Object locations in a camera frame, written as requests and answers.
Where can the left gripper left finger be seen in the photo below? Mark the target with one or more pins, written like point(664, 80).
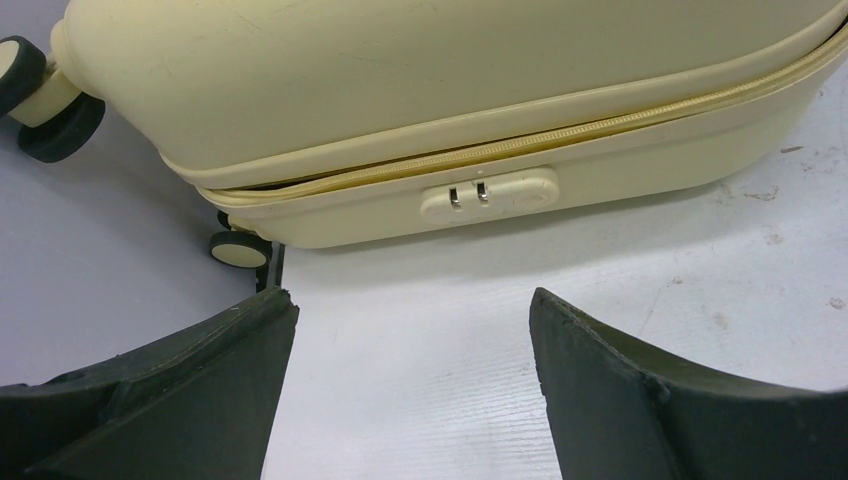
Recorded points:
point(197, 404)

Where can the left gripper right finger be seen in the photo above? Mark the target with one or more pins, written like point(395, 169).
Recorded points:
point(621, 408)

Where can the yellow hard-shell suitcase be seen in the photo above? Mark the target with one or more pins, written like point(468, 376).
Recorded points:
point(317, 124)

